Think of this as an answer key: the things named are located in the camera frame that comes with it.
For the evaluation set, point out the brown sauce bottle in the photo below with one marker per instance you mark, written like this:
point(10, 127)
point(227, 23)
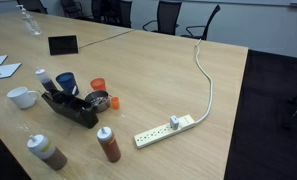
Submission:
point(45, 150)

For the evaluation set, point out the orange-brown sauce bottle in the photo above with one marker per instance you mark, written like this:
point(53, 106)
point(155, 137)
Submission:
point(108, 142)

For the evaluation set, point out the dark sauce bottle back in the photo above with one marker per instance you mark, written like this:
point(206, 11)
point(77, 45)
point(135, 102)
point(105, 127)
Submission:
point(45, 80)

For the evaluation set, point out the clear sanitizer pump bottle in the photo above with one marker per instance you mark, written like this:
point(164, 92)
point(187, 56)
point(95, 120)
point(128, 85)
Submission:
point(30, 22)

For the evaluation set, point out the small orange plastic cup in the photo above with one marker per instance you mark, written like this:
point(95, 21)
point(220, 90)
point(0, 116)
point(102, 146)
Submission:
point(115, 102)

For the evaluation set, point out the white plug adapter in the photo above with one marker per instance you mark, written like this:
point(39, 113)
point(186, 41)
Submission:
point(174, 122)

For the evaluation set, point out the white power strip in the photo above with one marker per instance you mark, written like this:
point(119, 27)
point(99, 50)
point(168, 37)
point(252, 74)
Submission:
point(162, 132)

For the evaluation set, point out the metal bowl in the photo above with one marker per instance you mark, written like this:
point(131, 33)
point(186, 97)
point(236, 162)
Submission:
point(99, 99)

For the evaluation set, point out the large orange plastic cup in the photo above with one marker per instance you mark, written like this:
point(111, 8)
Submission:
point(98, 84)

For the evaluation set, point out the black tape dispenser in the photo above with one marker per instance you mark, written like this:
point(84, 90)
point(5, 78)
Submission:
point(71, 107)

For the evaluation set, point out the black office chair centre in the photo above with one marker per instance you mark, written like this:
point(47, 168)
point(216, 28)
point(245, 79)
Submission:
point(167, 16)

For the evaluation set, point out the blue plastic cup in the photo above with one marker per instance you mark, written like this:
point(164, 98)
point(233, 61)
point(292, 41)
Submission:
point(68, 83)

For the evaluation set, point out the black office chair left-centre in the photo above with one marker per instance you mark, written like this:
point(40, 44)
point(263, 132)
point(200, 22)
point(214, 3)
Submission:
point(112, 12)

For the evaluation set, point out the black office chair right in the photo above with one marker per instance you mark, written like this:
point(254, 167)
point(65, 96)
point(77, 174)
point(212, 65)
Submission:
point(205, 27)

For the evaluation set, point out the black tablet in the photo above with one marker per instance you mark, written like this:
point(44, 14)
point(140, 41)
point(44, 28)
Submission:
point(60, 45)

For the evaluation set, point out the black office chair back left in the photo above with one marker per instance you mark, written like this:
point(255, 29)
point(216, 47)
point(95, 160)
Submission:
point(72, 9)

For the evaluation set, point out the white ceramic mug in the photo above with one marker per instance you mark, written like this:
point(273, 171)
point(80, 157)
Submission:
point(23, 97)

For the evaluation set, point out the black office chair far left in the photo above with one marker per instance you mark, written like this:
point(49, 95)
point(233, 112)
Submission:
point(33, 5)

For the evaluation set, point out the white paper sheet near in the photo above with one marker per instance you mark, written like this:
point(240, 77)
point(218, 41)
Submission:
point(8, 70)

